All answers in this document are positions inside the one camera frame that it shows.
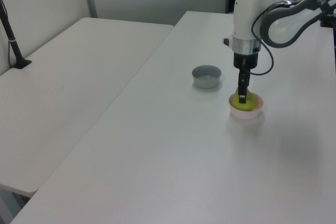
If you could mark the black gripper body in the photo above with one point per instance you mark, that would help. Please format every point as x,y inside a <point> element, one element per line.
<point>252,60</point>

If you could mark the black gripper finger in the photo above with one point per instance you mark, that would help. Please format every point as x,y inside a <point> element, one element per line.
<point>242,90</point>
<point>247,75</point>

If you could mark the green pear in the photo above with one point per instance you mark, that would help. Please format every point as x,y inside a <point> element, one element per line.
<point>249,103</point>

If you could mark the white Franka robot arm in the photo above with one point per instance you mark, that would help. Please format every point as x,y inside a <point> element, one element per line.
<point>245,16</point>

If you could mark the pink bowl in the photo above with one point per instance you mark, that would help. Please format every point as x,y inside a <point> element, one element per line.
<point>245,115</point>

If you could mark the grey bowl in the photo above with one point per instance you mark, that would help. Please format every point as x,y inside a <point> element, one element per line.
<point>206,77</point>

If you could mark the black clamp camera stand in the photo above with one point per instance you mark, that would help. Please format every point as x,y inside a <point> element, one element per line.
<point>328,20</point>

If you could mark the black camera stand with base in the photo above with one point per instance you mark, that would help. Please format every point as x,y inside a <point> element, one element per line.
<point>10,39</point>

